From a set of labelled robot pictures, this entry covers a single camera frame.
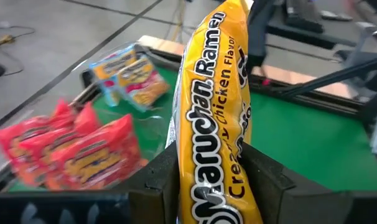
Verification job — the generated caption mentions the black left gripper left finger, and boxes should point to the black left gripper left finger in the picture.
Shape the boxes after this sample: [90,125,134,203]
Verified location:
[112,141,180,224]

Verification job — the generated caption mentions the blue beef ramen pack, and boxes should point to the blue beef ramen pack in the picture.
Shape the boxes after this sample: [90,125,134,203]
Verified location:
[117,55,171,113]

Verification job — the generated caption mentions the clear plastic bin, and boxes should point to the clear plastic bin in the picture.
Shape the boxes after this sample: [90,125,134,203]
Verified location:
[72,40,174,114]
[0,93,174,194]

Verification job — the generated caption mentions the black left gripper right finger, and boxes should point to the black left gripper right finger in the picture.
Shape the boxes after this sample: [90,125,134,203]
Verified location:
[240,142,297,224]

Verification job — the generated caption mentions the black floor cable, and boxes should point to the black floor cable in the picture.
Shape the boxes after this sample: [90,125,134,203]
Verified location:
[0,26,37,77]

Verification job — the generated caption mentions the yellow creamy chicken ramen pack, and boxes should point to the yellow creamy chicken ramen pack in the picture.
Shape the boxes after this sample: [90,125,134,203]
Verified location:
[165,0,264,224]

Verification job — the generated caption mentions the red ramen pack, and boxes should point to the red ramen pack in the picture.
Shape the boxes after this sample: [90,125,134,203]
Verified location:
[19,102,102,190]
[48,113,147,191]
[0,99,76,187]

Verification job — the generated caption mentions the green table mat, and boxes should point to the green table mat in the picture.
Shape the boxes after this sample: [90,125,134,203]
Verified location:
[7,65,377,192]

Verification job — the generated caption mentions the black office desk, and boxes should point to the black office desk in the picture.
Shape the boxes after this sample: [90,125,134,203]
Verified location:
[266,0,357,49]

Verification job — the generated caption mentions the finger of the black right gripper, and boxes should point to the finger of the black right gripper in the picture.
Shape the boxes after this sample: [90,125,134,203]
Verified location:
[248,32,270,74]

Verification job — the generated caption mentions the yellow cable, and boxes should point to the yellow cable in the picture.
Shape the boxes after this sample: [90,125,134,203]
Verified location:
[163,0,188,43]

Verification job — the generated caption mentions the black diagonal pole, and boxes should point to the black diagonal pole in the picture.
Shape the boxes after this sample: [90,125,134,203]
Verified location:
[278,55,377,98]

